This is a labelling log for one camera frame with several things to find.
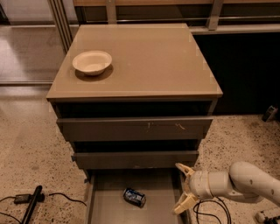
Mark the white paper bowl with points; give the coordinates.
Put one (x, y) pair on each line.
(92, 62)

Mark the grey top drawer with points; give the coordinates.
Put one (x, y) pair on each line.
(134, 129)

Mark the grey middle drawer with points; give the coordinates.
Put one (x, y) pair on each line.
(134, 160)

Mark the grey drawer cabinet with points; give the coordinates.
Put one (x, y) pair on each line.
(157, 70)

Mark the metal railing frame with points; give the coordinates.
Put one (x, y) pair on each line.
(203, 17)

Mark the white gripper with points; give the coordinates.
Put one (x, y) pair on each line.
(199, 183)

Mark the grey open bottom drawer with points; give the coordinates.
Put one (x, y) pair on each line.
(161, 187)

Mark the black cylindrical tool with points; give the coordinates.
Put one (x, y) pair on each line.
(37, 197)

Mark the blue pepsi can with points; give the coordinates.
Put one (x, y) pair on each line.
(134, 197)

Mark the white power strip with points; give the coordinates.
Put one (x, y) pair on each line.
(270, 216)

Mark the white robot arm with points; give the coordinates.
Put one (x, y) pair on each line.
(244, 182)

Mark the black power adapter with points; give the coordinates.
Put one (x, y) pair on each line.
(22, 198)

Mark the small dark floor device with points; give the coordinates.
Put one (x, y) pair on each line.
(270, 113)

